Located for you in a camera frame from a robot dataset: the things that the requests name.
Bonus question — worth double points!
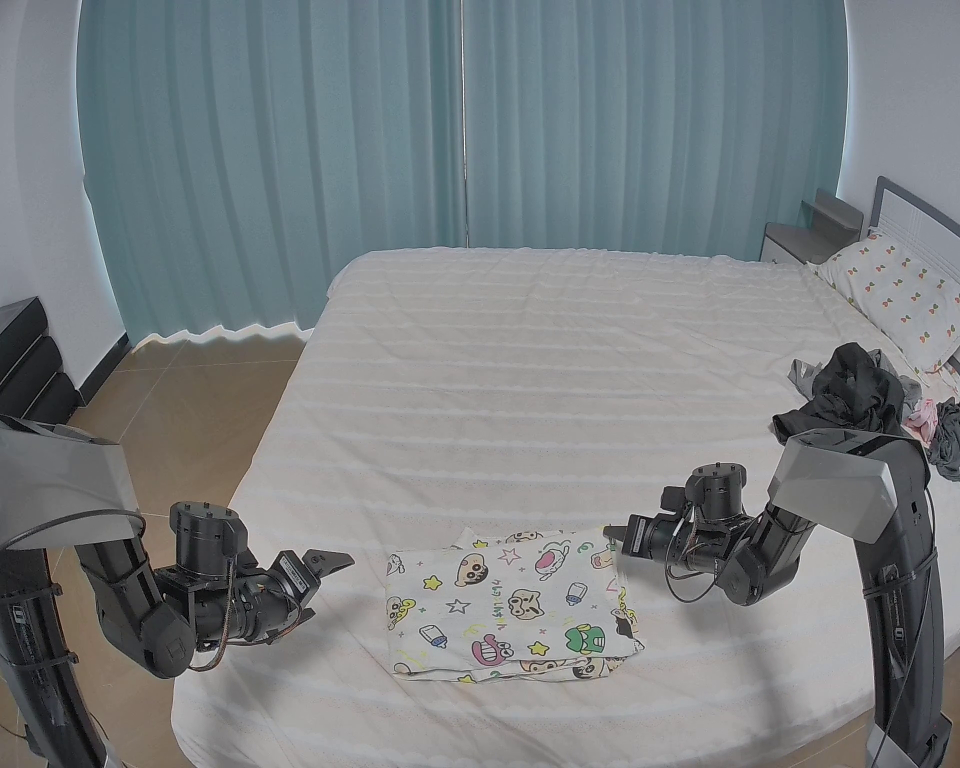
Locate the white printed pillow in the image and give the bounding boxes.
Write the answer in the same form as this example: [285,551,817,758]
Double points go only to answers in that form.
[813,231,960,374]

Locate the pink garment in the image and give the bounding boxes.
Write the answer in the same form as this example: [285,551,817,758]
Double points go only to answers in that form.
[903,399,940,451]

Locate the bed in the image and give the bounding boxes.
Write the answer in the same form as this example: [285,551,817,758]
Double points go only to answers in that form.
[171,176,960,759]

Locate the dark grey garment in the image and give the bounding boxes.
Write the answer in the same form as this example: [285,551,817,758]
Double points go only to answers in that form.
[928,401,960,483]

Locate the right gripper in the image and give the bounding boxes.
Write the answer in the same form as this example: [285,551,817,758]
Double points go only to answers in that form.
[603,513,690,562]

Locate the white printed pyjama top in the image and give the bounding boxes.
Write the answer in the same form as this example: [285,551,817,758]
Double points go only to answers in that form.
[384,527,646,685]

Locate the black garment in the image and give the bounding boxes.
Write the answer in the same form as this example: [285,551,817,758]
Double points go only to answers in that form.
[772,342,910,445]

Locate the grey bedside table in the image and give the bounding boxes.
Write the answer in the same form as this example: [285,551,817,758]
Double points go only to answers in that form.
[763,187,865,267]

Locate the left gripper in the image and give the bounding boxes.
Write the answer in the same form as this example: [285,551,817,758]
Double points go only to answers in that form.
[196,551,355,648]

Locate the blue-green curtain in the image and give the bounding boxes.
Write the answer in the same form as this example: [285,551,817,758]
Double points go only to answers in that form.
[75,0,852,350]

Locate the black chest of drawers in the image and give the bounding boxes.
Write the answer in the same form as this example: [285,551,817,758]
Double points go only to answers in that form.
[0,296,80,430]

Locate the light grey garment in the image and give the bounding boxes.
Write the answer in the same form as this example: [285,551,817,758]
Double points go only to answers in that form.
[787,357,922,406]

